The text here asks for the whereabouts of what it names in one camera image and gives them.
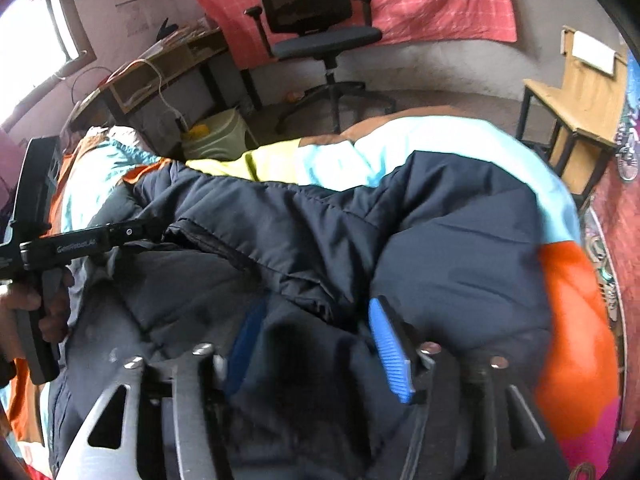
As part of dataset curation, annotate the pale green bin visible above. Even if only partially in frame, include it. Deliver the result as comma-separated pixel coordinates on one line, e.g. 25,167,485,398
180,108,259,164

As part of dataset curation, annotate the black office chair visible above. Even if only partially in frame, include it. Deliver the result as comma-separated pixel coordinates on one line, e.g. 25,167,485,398
244,0,399,135

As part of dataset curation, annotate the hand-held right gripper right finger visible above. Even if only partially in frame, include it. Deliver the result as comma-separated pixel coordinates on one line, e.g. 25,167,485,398
368,297,571,480

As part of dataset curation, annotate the wooden desk with shelf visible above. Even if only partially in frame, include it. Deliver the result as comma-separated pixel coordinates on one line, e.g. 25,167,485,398
65,24,262,127

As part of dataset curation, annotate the person's left hand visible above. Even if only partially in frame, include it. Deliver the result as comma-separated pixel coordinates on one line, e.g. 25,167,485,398
0,269,76,346

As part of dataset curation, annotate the wooden chair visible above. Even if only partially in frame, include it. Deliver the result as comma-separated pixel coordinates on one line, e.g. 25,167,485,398
515,25,630,209

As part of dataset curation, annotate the paper sheet on wall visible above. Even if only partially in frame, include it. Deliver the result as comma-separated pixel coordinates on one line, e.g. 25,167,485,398
115,1,151,36

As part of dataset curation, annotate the red checkered wall cloth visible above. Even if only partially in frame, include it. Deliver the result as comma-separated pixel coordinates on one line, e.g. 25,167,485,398
175,0,519,71

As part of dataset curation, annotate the dark navy padded jacket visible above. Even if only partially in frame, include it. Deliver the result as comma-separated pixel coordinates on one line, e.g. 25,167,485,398
47,150,584,480

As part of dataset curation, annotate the white cable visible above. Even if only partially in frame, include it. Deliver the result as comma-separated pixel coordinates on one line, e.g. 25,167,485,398
107,58,189,134

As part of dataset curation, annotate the blue printed curtain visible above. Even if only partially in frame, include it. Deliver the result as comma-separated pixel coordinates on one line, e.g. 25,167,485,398
582,55,640,480

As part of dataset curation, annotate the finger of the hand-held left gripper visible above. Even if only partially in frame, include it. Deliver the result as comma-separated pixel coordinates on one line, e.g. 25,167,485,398
109,221,169,255

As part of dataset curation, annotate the white box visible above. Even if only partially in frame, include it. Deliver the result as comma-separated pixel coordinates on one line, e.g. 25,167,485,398
571,30,617,77

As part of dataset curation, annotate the window with brown frame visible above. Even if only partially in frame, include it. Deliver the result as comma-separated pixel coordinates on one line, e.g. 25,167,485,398
0,0,97,127

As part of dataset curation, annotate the colourful patchwork bed sheet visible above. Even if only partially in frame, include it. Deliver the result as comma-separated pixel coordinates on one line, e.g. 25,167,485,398
0,107,624,480

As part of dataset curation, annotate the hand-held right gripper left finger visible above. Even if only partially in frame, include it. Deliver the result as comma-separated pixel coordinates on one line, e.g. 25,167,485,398
50,299,267,480

